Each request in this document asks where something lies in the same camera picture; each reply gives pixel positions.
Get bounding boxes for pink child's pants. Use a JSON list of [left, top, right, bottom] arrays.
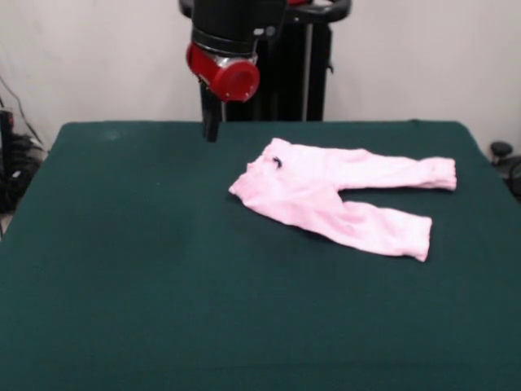
[[227, 137, 458, 263]]

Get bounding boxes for black electronics box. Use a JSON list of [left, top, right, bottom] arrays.
[[0, 108, 15, 182]]

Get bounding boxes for black robot pedestal with handle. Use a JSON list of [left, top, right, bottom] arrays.
[[177, 0, 352, 122]]

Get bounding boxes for dark green table cloth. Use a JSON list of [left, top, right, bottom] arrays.
[[0, 119, 521, 391]]

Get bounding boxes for black bag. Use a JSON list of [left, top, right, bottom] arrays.
[[0, 167, 33, 213]]

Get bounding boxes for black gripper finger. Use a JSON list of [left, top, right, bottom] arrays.
[[199, 81, 223, 143]]

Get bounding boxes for black office chair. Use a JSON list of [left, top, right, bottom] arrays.
[[489, 140, 521, 204]]

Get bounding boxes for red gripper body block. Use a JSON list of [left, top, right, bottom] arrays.
[[185, 41, 261, 103]]

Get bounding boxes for grey wall cable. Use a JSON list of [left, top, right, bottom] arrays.
[[0, 75, 45, 143]]

